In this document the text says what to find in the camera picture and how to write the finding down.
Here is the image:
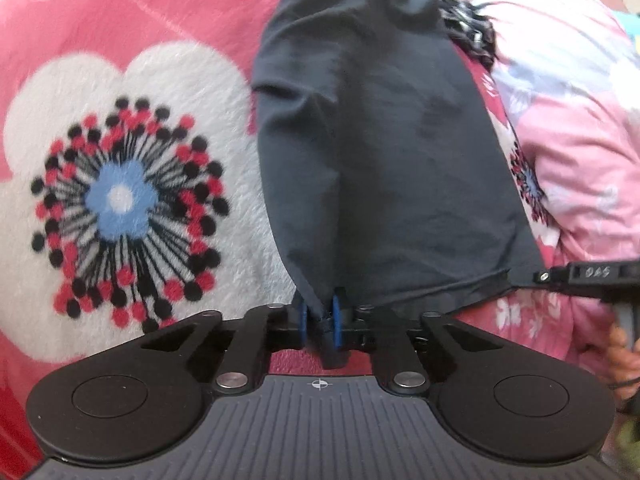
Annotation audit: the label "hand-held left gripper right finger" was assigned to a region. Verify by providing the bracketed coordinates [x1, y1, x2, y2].
[328, 294, 498, 396]

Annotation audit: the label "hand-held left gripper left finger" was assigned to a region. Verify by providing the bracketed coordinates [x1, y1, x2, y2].
[140, 300, 310, 395]

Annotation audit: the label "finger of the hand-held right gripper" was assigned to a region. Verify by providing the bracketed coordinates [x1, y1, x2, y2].
[534, 259, 640, 304]

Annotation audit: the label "dark grey shorts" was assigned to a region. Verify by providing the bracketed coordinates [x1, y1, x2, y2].
[250, 0, 546, 367]

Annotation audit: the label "person's right hand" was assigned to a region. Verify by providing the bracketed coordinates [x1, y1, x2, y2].
[606, 324, 640, 414]

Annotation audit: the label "pink floral quilt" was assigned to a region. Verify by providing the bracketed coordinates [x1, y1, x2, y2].
[467, 0, 640, 366]

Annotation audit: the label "black and white plaid shirt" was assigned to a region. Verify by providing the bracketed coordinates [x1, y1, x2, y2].
[415, 0, 498, 68]

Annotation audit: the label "red floral blanket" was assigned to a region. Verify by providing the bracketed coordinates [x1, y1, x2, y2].
[0, 0, 568, 468]

